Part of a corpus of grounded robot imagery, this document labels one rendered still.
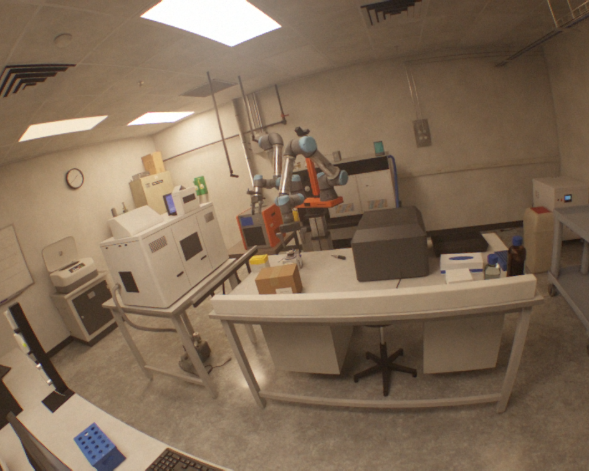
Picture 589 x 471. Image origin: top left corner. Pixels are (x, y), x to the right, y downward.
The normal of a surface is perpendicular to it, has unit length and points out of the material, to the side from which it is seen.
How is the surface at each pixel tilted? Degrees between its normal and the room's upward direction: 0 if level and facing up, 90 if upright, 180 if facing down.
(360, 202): 90
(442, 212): 90
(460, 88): 90
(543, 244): 93
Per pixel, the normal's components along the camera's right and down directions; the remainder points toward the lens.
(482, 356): -0.33, 0.34
